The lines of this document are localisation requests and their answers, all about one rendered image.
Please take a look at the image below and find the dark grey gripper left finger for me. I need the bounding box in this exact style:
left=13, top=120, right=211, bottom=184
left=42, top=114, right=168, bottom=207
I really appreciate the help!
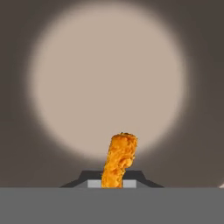
left=59, top=170, right=107, bottom=189

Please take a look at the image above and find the orange breaded meat piece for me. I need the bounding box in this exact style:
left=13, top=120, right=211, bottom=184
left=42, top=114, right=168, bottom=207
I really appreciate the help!
left=101, top=132, right=138, bottom=189

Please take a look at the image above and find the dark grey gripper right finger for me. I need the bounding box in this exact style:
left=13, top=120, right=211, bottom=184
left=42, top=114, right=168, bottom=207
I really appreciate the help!
left=122, top=170, right=165, bottom=189

